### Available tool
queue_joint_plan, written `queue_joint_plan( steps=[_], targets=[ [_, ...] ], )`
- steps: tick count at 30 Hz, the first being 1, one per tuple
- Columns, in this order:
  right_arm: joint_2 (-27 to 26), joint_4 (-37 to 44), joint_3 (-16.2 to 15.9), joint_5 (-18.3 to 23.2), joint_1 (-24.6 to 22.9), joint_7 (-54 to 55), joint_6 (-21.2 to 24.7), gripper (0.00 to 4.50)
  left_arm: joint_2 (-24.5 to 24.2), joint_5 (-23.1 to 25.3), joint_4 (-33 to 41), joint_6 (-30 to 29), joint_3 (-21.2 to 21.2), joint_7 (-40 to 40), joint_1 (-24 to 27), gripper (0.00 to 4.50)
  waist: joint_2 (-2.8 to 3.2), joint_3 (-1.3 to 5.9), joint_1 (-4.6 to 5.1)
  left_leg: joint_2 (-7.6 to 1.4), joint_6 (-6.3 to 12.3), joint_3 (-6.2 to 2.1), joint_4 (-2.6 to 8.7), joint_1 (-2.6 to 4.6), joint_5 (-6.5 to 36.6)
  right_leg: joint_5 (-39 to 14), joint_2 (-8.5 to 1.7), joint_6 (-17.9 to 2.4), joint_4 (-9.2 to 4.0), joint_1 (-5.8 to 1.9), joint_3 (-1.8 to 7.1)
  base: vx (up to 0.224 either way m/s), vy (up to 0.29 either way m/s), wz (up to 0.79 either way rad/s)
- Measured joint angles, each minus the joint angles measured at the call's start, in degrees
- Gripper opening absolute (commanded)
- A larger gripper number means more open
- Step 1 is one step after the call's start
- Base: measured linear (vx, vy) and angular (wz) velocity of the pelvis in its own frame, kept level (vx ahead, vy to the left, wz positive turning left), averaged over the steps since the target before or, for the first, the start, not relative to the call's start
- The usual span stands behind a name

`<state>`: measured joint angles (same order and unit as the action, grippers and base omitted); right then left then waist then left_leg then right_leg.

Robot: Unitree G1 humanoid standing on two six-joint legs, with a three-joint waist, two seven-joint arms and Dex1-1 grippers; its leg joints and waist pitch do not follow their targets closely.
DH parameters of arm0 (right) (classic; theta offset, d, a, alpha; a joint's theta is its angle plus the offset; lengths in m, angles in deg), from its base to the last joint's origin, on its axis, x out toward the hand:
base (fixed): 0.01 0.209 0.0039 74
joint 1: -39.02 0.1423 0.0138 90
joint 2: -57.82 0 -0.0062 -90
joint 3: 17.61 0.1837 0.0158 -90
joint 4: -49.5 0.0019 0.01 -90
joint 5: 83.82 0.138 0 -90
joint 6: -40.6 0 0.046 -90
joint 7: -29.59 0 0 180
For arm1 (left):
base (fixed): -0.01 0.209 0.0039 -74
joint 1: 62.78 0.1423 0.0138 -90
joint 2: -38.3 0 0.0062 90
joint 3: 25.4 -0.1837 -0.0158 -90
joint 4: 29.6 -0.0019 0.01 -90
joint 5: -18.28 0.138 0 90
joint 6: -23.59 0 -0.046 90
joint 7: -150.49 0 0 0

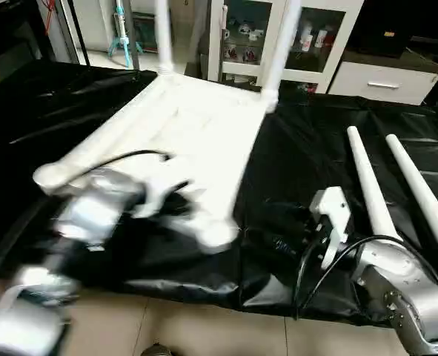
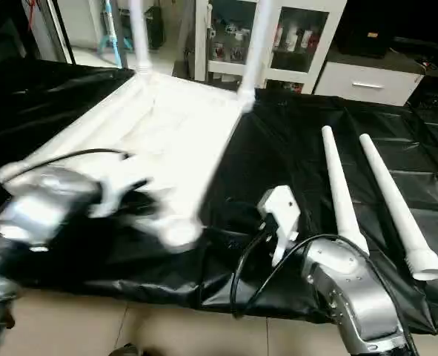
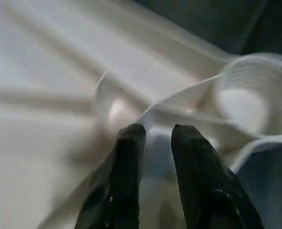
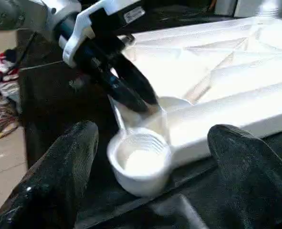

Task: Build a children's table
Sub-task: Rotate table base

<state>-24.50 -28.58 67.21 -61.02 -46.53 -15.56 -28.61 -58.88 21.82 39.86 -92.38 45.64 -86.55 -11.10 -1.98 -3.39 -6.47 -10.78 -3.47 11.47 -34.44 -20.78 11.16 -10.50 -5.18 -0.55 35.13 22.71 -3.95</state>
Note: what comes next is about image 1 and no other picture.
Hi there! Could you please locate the white plastic table top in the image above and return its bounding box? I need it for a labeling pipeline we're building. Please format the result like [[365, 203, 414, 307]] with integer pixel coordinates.
[[32, 70, 280, 253]]

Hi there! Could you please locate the white plastic table leg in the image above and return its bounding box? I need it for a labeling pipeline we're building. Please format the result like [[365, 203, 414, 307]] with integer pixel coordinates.
[[259, 0, 302, 112], [385, 133, 438, 283], [346, 126, 403, 242], [154, 0, 176, 76]]

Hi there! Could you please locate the black work mat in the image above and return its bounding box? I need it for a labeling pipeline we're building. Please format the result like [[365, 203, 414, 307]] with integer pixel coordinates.
[[0, 59, 438, 327]]

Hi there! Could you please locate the white drawer unit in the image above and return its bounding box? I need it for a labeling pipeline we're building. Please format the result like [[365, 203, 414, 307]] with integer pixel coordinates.
[[328, 61, 438, 106]]

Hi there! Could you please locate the white glass door cabinet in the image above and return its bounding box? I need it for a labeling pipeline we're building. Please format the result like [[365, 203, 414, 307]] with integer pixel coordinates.
[[208, 0, 365, 85]]

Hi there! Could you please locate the light blue stand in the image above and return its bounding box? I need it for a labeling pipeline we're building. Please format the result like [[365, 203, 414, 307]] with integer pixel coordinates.
[[106, 0, 145, 67]]

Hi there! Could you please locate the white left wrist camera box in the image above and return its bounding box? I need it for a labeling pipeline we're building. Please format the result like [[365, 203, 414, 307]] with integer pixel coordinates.
[[126, 159, 197, 220]]

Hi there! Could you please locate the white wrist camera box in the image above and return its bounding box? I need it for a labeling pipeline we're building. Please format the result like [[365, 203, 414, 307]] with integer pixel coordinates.
[[310, 185, 353, 271], [126, 159, 197, 220]]

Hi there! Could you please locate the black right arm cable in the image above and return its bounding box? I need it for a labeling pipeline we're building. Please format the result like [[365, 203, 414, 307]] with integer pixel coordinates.
[[293, 234, 419, 312]]

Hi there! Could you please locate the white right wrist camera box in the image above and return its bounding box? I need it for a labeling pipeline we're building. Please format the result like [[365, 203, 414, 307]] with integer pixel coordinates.
[[310, 185, 353, 271]]

